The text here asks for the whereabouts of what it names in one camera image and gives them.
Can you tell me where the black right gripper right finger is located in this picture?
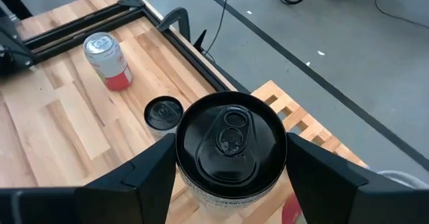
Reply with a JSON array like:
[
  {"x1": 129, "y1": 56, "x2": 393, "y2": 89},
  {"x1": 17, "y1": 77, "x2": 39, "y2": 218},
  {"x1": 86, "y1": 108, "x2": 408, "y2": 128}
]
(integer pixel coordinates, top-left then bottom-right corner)
[{"x1": 286, "y1": 132, "x2": 429, "y2": 224}]

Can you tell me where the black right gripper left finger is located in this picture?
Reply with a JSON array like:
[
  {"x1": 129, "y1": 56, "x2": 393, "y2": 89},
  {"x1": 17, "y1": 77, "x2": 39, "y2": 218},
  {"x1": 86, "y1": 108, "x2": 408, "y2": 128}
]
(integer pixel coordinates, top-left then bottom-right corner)
[{"x1": 0, "y1": 132, "x2": 178, "y2": 224}]

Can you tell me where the grey can black top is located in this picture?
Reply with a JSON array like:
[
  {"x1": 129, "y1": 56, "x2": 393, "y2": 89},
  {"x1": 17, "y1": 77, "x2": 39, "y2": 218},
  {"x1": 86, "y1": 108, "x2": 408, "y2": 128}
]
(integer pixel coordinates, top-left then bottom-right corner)
[{"x1": 143, "y1": 95, "x2": 185, "y2": 141}]

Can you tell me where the white floral can black top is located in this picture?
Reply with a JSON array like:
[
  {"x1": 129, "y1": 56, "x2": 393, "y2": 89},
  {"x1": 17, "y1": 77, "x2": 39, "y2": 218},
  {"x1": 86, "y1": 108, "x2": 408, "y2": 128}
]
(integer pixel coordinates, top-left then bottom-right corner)
[{"x1": 175, "y1": 91, "x2": 288, "y2": 220}]

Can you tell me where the wooden slatted shelf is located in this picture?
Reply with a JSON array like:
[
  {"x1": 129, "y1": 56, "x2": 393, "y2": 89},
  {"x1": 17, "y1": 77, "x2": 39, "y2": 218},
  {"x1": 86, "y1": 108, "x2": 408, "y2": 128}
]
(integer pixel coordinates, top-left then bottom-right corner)
[{"x1": 166, "y1": 79, "x2": 369, "y2": 224}]

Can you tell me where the large black clamp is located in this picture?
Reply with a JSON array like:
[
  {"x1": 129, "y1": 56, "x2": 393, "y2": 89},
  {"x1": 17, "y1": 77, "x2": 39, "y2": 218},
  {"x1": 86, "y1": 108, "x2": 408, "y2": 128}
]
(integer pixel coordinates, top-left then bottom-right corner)
[{"x1": 156, "y1": 6, "x2": 192, "y2": 43}]

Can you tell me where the loose black floor cable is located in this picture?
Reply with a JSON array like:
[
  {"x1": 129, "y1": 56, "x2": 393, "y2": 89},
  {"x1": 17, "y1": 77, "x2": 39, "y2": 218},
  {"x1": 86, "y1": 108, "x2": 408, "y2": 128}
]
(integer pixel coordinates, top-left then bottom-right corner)
[{"x1": 347, "y1": 0, "x2": 429, "y2": 30}]

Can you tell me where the long black floor cable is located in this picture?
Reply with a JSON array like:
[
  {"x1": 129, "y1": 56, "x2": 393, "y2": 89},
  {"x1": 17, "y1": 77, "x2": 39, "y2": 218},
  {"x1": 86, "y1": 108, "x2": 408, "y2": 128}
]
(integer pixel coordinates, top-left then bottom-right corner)
[{"x1": 202, "y1": 0, "x2": 233, "y2": 62}]

